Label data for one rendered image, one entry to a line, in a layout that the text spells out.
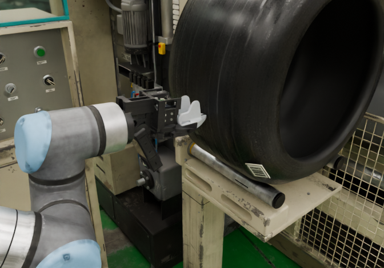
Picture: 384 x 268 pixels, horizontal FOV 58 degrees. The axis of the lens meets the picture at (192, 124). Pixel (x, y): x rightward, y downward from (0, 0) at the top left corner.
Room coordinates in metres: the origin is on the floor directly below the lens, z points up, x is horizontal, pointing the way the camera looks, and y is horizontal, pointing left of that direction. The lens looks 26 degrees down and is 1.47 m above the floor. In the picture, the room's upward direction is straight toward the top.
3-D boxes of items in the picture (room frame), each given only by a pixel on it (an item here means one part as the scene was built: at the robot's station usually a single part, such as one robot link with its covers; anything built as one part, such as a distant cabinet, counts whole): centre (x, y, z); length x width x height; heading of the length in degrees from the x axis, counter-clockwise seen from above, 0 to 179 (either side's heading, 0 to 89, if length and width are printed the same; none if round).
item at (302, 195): (0.93, -0.22, 0.80); 0.37 x 0.36 x 0.02; 129
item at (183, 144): (1.07, -0.11, 0.90); 0.40 x 0.03 x 0.10; 129
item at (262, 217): (0.85, -0.11, 0.84); 0.36 x 0.09 x 0.06; 39
